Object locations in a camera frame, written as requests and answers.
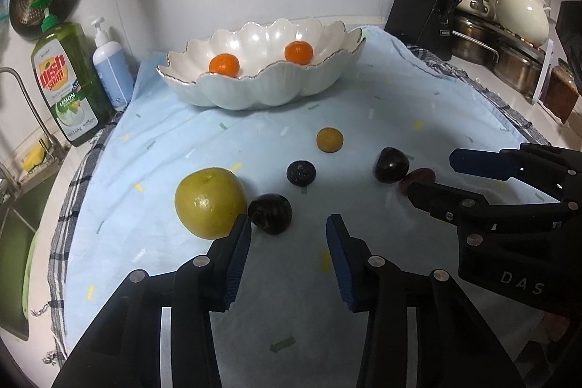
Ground orange mandarin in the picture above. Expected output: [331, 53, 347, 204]
[284, 40, 314, 66]
[208, 53, 241, 78]

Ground white ceramic pot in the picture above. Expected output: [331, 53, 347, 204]
[493, 0, 550, 47]

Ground small yellow kumquat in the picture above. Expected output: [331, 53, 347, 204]
[316, 127, 344, 153]

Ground stainless steel pot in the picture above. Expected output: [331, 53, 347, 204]
[452, 14, 546, 100]

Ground light blue cloth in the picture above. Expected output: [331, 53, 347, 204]
[58, 23, 562, 388]

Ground right orange mandarin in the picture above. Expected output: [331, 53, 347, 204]
[284, 40, 314, 66]

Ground dark plum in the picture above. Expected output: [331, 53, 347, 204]
[248, 193, 293, 235]
[373, 147, 409, 184]

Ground blue pump soap bottle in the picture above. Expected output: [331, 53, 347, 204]
[91, 17, 134, 111]

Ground small dark blueberry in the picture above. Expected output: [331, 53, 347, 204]
[286, 160, 317, 187]

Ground white scalloped ceramic bowl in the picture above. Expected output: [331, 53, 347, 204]
[157, 18, 366, 111]

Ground chrome tall faucet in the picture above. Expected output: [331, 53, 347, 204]
[0, 66, 55, 153]

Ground yellow sponge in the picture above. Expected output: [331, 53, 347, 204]
[22, 143, 46, 172]

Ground green cutting board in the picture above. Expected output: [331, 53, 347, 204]
[0, 227, 32, 341]

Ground glass jar brown contents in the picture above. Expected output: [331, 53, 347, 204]
[542, 59, 579, 123]

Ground left orange mandarin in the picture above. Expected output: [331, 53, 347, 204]
[208, 53, 241, 78]

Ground large yellow-green fruit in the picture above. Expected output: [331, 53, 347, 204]
[175, 167, 248, 240]

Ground green dish soap bottle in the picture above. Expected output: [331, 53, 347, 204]
[31, 12, 115, 147]

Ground red oblong date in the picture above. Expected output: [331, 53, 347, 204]
[399, 167, 436, 195]

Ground black knife block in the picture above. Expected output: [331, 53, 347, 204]
[385, 0, 463, 61]

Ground steel kitchen sink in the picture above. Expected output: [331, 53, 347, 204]
[0, 172, 57, 341]

